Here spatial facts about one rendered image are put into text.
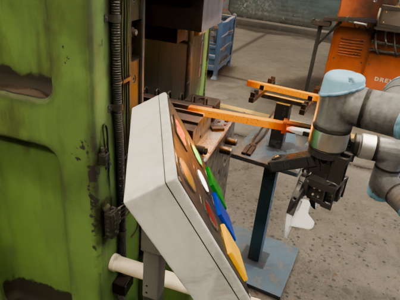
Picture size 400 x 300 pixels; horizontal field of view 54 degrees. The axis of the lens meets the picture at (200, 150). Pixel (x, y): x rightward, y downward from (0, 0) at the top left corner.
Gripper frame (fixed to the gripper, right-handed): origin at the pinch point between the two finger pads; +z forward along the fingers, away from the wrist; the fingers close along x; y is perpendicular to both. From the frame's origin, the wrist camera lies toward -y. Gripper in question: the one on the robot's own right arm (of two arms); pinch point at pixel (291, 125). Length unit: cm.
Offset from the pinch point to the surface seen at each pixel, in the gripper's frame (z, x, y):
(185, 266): 9, -72, -4
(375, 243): -58, 93, 102
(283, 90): 8, 49, 5
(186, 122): 31.5, -8.0, 2.1
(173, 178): 11, -73, -20
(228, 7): 215, 790, 70
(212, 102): 29.6, 14.7, 2.5
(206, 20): 27.3, -8.8, -29.3
